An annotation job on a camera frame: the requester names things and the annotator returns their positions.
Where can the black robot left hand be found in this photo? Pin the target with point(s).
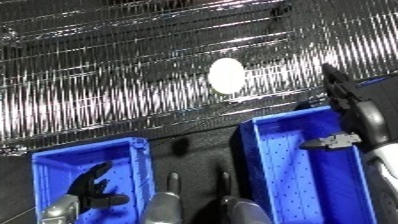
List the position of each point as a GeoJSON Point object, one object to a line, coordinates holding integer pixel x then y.
{"type": "Point", "coordinates": [89, 190]}

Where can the pale robot right arm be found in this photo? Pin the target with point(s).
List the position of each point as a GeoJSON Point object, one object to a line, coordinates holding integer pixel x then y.
{"type": "Point", "coordinates": [382, 183]}

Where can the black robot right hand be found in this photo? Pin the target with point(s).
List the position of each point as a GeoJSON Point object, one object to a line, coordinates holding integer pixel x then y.
{"type": "Point", "coordinates": [361, 116]}

